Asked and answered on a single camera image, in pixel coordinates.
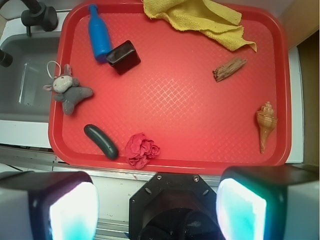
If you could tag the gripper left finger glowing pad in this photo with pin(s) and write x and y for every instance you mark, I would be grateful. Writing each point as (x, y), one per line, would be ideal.
(48, 206)

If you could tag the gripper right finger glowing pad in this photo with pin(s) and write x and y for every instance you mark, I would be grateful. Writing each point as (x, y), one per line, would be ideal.
(269, 202)

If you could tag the black box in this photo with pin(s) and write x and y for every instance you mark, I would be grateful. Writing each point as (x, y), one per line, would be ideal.
(123, 58)

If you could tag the orange spiral seashell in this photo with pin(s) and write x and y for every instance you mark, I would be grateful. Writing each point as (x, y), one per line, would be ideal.
(267, 122)

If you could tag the dark green cucumber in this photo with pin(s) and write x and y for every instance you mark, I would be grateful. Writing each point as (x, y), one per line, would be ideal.
(103, 141)

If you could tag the grey sink basin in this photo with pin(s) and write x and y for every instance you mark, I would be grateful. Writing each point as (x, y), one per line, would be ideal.
(22, 97)

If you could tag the crumpled red paper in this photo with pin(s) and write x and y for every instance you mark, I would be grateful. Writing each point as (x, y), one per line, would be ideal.
(139, 150)

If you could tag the red plastic tray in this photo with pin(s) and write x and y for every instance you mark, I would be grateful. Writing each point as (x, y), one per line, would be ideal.
(201, 126)

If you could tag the grey plush donkey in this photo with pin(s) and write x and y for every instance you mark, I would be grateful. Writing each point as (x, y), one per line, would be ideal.
(67, 88)

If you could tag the brown wood piece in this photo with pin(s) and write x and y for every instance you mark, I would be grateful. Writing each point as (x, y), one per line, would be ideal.
(229, 68)

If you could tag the blue plastic bottle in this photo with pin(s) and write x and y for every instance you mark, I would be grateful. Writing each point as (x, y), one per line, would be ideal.
(98, 34)

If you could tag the yellow cloth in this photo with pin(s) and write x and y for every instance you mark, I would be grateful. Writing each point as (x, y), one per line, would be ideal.
(214, 20)

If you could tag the black faucet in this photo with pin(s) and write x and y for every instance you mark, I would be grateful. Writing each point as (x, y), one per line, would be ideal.
(39, 14)

